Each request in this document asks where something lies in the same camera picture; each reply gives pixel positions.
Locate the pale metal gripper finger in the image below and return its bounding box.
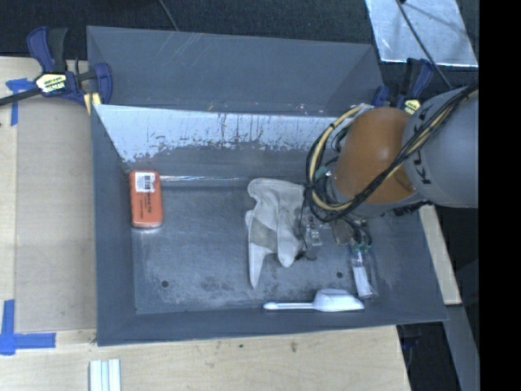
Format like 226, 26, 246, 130
303, 224, 324, 261

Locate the white cloth glove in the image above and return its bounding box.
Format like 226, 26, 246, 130
244, 177, 311, 290

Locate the white plastic scoop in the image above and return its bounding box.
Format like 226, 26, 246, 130
262, 288, 366, 314

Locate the grey metal bin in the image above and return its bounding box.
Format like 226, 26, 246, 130
85, 25, 451, 347

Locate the orange block with white label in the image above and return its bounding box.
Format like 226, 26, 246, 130
129, 169, 164, 230

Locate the black cylinder on white bracket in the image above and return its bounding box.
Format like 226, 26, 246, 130
391, 201, 433, 217

